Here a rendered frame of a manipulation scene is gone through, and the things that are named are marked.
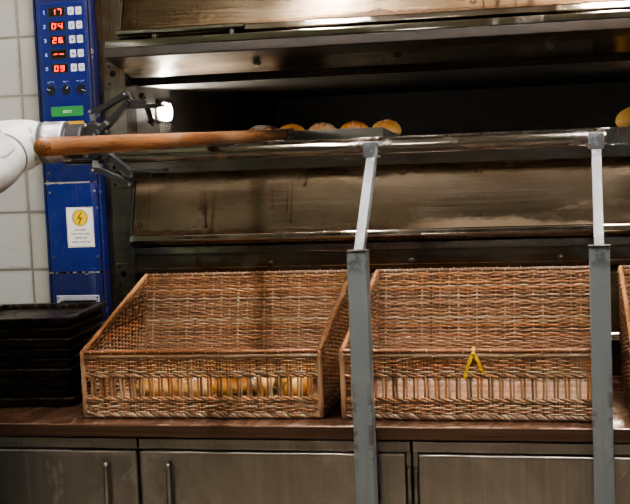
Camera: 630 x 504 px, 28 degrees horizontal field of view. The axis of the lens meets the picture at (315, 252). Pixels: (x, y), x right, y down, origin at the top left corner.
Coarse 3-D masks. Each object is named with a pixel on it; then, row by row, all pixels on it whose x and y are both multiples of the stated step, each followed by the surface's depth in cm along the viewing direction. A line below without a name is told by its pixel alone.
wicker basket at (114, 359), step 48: (144, 288) 323; (192, 288) 321; (240, 288) 318; (288, 288) 316; (336, 288) 313; (96, 336) 287; (144, 336) 321; (192, 336) 318; (240, 336) 316; (288, 336) 314; (336, 336) 290; (96, 384) 287; (192, 384) 275; (240, 384) 273; (288, 384) 271; (336, 384) 288
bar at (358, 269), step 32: (128, 160) 286; (160, 160) 285; (352, 256) 254; (608, 256) 243; (352, 288) 255; (608, 288) 244; (352, 320) 255; (608, 320) 244; (352, 352) 256; (608, 352) 245; (352, 384) 256; (608, 384) 246; (608, 416) 246; (608, 448) 247; (608, 480) 247
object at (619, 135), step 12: (492, 132) 305; (504, 132) 304; (516, 132) 304; (528, 132) 303; (540, 132) 303; (612, 132) 299; (624, 132) 298; (228, 144) 319; (240, 144) 319; (252, 144) 318
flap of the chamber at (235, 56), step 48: (144, 48) 306; (192, 48) 304; (240, 48) 301; (288, 48) 299; (336, 48) 299; (384, 48) 299; (432, 48) 298; (480, 48) 298; (528, 48) 298; (576, 48) 298; (624, 48) 298
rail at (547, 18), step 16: (512, 16) 288; (528, 16) 287; (544, 16) 286; (560, 16) 285; (576, 16) 285; (592, 16) 284; (608, 16) 283; (624, 16) 282; (256, 32) 301; (272, 32) 300; (288, 32) 299; (304, 32) 298; (320, 32) 297; (336, 32) 296; (352, 32) 296; (368, 32) 295
